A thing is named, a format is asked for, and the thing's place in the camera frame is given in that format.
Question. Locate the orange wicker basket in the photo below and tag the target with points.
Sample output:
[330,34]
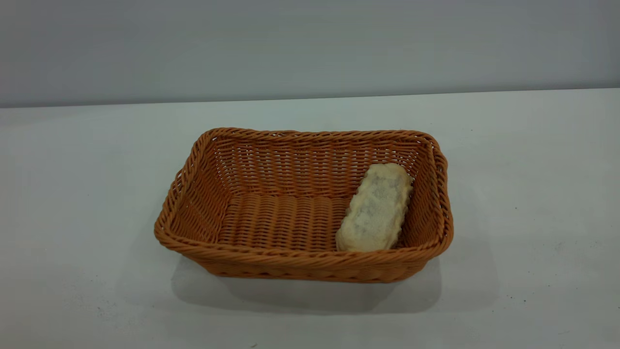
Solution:
[271,223]

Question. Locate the ridged bread roll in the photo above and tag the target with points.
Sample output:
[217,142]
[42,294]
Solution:
[375,208]

